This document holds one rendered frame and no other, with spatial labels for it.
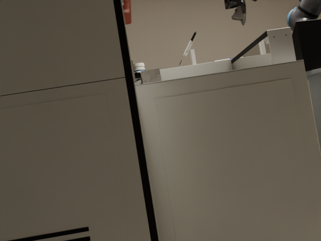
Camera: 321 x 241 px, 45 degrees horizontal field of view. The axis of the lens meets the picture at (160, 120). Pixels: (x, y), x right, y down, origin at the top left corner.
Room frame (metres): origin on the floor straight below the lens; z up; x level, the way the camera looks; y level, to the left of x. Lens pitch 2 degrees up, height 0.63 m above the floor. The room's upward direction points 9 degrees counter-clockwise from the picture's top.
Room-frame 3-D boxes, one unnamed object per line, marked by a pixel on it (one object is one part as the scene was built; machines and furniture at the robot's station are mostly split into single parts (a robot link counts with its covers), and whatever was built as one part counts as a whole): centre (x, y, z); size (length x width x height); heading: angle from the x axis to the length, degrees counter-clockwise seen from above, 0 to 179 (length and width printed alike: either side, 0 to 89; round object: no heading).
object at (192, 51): (2.02, -0.21, 1.03); 0.06 x 0.04 x 0.13; 94
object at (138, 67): (2.23, 0.08, 1.01); 0.07 x 0.07 x 0.10
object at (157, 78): (1.77, 0.02, 0.87); 0.36 x 0.08 x 0.03; 4
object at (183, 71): (2.16, -0.18, 0.89); 0.62 x 0.35 x 0.14; 94
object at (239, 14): (1.83, -0.46, 1.14); 0.06 x 0.03 x 0.09; 94
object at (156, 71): (1.62, 0.01, 0.89); 0.08 x 0.03 x 0.03; 94
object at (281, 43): (1.73, -0.48, 0.89); 0.55 x 0.09 x 0.14; 4
